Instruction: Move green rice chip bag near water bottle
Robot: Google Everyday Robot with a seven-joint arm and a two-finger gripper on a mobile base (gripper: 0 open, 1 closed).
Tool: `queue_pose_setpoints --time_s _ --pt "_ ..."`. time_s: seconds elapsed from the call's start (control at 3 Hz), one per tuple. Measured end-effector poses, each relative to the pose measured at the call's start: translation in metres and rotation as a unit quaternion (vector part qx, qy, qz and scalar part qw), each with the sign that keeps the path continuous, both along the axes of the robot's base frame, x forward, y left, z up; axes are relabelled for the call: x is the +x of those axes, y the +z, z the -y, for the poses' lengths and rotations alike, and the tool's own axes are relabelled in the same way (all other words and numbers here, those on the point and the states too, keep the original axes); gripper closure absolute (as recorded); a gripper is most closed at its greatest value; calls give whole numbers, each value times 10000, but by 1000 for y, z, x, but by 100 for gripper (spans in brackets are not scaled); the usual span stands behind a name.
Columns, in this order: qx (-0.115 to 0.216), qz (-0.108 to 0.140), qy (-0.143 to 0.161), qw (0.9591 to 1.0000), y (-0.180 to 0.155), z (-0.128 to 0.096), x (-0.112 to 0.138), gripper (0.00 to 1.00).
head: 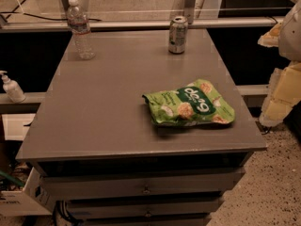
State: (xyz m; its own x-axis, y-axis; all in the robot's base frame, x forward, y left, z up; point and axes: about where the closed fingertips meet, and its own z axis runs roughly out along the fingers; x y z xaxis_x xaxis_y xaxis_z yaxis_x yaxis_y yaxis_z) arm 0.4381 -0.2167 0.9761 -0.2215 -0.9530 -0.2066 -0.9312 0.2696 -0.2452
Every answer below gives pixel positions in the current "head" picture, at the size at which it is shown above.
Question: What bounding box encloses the clear plastic water bottle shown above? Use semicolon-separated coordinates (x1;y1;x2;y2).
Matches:
67;0;95;60

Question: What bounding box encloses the metal drawer knob lower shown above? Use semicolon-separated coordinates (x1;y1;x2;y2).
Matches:
144;211;152;218

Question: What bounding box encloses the black cable under cabinet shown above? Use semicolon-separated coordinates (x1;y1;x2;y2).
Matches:
55;201;83;226

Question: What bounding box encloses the grey drawer cabinet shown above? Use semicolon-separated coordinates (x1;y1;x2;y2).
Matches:
17;29;265;226

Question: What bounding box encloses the green rice chip bag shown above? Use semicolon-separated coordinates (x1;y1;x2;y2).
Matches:
143;79;235;127

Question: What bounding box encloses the metal drawer knob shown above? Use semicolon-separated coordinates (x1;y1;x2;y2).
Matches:
144;211;152;218
142;186;151;195

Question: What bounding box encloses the metal drawer knob upper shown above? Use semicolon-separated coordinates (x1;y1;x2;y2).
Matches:
142;186;151;195

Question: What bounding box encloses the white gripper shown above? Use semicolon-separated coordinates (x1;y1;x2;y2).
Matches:
258;0;301;127

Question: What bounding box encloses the white pump dispenser bottle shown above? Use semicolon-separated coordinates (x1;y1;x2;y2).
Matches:
0;71;25;103

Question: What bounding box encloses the silver green soda can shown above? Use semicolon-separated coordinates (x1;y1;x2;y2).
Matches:
168;16;188;54

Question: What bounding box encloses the white cardboard box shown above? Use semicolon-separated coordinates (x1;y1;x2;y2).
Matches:
0;169;55;217

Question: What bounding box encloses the black cable on floor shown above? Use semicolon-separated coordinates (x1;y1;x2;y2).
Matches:
0;10;103;23

